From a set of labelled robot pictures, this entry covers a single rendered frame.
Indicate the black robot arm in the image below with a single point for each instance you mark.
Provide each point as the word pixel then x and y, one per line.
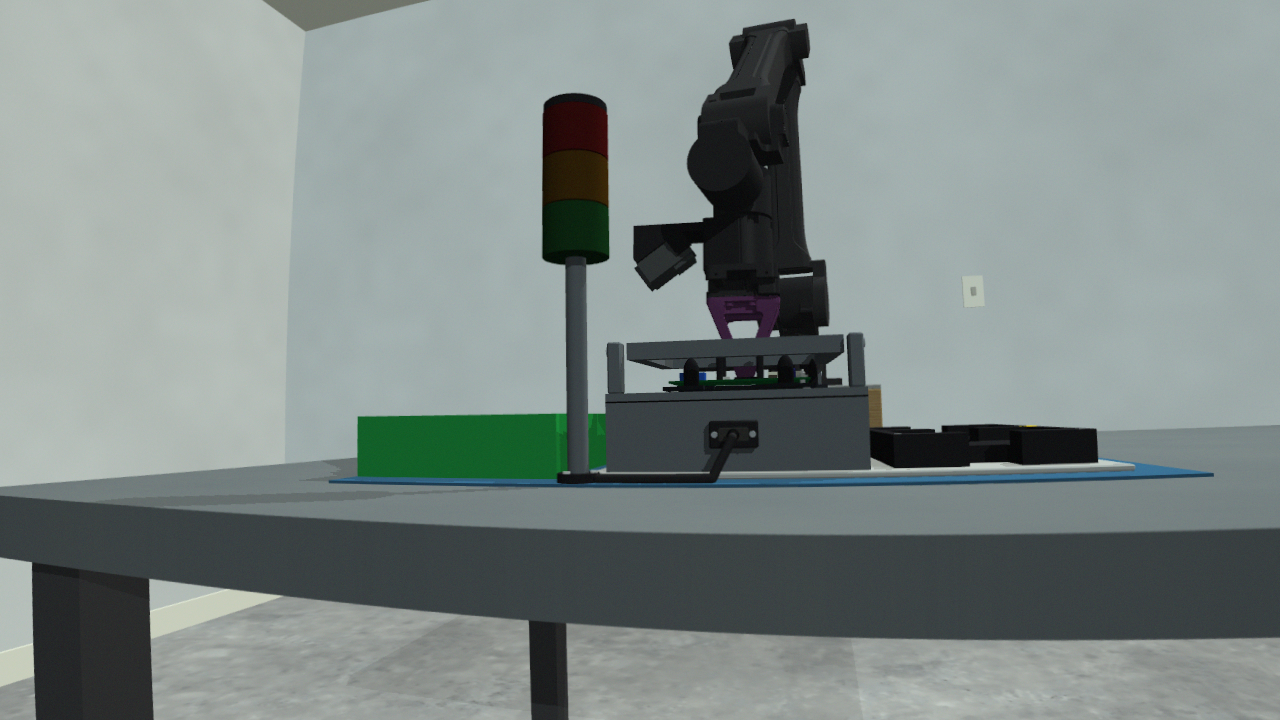
pixel 724 166

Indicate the green circuit board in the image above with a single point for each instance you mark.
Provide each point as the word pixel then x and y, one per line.
pixel 772 378

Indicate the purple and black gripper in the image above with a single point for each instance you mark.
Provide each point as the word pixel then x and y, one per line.
pixel 758 271

